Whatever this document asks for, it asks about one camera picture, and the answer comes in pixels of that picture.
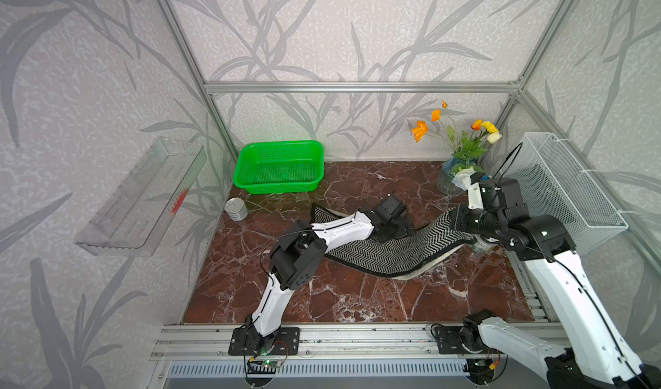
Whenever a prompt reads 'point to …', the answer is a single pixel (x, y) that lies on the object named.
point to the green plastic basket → (278, 167)
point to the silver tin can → (236, 208)
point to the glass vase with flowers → (458, 169)
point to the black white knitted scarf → (421, 253)
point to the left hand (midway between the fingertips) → (409, 236)
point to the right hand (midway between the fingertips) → (449, 211)
